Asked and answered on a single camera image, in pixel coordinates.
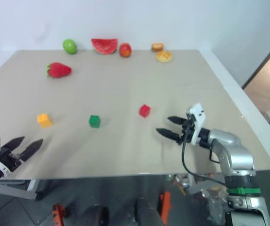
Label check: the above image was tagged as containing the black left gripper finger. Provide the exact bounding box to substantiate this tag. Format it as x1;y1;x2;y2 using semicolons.
20;138;44;162
0;136;25;153

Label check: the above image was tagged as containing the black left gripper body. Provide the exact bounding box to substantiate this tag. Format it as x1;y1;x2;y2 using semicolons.
0;147;23;172

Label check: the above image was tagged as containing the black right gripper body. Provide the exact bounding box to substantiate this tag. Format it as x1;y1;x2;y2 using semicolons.
180;113;196;145

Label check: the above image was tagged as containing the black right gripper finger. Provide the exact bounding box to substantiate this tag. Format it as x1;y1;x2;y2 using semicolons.
155;128;182;145
167;115;188;126

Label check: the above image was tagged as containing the yellow-orange cube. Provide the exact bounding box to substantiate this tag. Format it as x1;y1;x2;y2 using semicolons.
37;113;53;129

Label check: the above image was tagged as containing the red cube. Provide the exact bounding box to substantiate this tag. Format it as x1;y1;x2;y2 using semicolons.
139;104;151;118

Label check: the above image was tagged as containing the beige table mat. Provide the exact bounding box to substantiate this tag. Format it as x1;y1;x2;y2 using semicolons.
0;49;270;181

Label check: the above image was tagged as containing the clutter pile under table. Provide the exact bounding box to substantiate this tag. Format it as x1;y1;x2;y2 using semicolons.
166;173;228;206

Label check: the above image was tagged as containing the yellow toy waffle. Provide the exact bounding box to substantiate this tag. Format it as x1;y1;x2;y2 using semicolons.
155;50;173;64

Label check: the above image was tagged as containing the green cube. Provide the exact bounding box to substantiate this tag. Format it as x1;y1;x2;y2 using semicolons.
88;114;102;129

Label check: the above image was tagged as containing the white table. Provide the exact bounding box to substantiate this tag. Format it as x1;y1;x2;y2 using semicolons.
0;48;270;201

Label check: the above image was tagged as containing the orange clamp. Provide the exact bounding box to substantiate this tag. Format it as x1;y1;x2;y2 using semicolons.
159;191;172;226
51;203;67;226

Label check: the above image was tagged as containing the toy burger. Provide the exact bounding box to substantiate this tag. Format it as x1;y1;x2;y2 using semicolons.
151;43;165;53

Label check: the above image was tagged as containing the red toy strawberry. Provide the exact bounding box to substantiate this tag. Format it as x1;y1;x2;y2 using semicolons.
45;62;73;79

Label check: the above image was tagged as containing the red toy peach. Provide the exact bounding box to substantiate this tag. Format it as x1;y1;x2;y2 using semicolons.
119;43;133;58

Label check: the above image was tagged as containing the toy watermelon slice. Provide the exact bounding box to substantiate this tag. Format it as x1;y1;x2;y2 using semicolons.
91;38;119;56

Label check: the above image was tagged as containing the green toy apple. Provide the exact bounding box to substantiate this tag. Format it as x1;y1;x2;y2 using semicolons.
62;39;78;55

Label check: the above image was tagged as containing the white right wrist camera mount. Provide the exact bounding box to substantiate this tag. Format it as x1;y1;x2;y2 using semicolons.
187;102;207;145

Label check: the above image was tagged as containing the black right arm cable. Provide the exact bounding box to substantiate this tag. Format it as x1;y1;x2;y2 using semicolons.
181;124;228;187

